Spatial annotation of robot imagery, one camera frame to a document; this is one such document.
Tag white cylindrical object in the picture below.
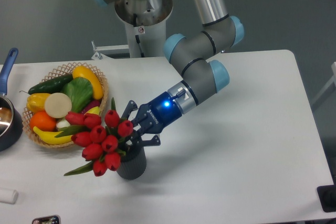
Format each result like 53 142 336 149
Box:
0 188 19 205

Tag green cucumber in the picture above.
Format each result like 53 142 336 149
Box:
20 74 73 95

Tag purple eggplant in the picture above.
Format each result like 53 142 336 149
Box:
81 100 101 114

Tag black device at edge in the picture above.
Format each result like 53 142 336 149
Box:
317 185 335 212

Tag yellow banana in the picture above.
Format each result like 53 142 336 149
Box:
33 106 101 145

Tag beige round disc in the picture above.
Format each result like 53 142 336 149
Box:
44 93 72 119

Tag yellow bell pepper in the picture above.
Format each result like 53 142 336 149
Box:
26 93 50 113

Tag red tulip bouquet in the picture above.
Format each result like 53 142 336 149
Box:
64 100 133 177

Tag woven wicker basket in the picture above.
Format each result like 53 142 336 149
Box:
22 62 109 148

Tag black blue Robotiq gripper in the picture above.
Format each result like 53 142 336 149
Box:
121 91 182 147

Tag white metal base frame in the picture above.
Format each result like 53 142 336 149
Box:
91 39 166 60

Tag smartphone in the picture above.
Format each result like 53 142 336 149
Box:
32 215 61 224

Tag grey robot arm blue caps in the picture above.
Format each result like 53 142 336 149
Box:
95 0 244 146

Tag green bok choy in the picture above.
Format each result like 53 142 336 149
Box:
60 77 93 113

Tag yellow squash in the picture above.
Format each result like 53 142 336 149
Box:
72 66 103 100

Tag white furniture at right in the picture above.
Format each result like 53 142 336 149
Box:
311 62 335 111

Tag dark grey ribbed vase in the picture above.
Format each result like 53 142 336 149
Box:
117 144 146 180

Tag dark saucepan blue handle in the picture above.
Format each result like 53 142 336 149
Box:
1 48 23 152

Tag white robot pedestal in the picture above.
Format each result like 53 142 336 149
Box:
114 0 173 58

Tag orange fruit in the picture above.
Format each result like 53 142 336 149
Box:
29 111 56 132

